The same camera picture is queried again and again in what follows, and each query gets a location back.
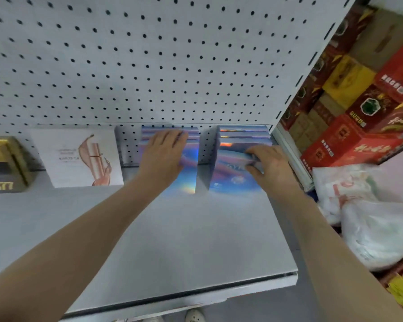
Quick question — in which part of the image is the person's right hand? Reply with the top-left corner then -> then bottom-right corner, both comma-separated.
245,145 -> 301,199

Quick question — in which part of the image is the yellow carton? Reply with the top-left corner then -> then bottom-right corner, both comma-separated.
322,54 -> 377,110

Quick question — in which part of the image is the bright red carton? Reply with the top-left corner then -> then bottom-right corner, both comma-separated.
374,41 -> 403,105

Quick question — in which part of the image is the white box with pink print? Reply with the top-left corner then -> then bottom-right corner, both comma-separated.
30,127 -> 125,189

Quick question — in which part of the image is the person's right forearm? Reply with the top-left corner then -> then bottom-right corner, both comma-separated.
270,188 -> 403,322

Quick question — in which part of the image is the person's left hand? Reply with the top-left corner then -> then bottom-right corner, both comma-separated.
137,129 -> 189,190

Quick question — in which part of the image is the tan cardboard carton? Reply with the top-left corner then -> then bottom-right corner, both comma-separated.
288,93 -> 347,154

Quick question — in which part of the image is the person's left forearm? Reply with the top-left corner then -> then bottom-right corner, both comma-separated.
0,176 -> 170,322

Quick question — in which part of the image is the dark red carton green emblem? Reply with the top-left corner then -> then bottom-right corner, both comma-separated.
345,84 -> 403,135

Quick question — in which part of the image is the stack of dark red cartons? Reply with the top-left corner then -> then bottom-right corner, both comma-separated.
278,4 -> 378,132

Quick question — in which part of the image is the red carton with white labels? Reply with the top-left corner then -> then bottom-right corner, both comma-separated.
300,114 -> 403,173

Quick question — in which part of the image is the white plastic bag red print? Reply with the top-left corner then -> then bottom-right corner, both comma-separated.
312,163 -> 382,227

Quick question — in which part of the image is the holographic blue gift box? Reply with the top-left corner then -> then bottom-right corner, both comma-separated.
209,148 -> 266,195

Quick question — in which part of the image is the white slotted shelf upright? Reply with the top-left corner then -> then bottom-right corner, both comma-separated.
270,0 -> 370,193

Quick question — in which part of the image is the brown cardboard carton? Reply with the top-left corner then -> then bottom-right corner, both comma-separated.
349,9 -> 403,73

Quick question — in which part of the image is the person's white shoe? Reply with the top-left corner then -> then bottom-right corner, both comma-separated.
184,308 -> 206,322

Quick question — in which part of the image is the stack of holographic blue boxes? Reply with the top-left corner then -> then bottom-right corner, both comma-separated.
216,125 -> 273,154
139,125 -> 200,197

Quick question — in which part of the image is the white pegboard back panel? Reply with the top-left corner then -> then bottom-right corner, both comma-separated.
0,0 -> 358,169

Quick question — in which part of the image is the black and gold box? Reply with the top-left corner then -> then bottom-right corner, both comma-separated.
0,136 -> 33,195

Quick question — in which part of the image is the white metal shelf board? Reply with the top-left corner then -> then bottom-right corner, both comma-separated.
0,166 -> 299,322

